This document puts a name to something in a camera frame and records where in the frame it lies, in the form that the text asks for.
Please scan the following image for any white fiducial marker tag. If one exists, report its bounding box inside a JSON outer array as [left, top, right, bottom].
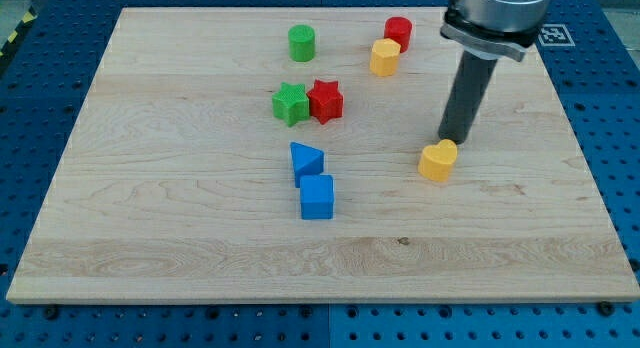
[[538, 23, 575, 47]]

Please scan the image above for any green cylinder block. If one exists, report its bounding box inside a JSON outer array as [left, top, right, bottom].
[[288, 25, 315, 62]]

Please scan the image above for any red cylinder block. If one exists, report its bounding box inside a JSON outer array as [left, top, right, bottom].
[[384, 16, 413, 53]]

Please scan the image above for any wooden board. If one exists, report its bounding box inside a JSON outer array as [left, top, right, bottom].
[[7, 8, 639, 304]]

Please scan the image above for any blue cube block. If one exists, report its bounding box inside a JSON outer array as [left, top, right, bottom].
[[300, 175, 335, 220]]

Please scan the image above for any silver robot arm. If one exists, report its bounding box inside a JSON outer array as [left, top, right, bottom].
[[438, 0, 551, 144]]

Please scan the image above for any blue triangle block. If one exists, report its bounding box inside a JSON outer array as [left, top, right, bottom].
[[290, 142, 325, 188]]

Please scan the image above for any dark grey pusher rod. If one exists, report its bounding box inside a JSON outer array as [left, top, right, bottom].
[[438, 51, 497, 144]]

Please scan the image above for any yellow hexagon block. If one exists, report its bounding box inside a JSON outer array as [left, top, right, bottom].
[[369, 38, 401, 77]]

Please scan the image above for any red star block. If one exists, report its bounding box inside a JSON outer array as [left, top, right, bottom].
[[307, 79, 344, 125]]

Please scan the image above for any green star block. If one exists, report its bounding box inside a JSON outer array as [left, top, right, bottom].
[[272, 82, 310, 127]]

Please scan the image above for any yellow heart block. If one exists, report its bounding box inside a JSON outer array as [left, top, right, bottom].
[[418, 139, 458, 182]]

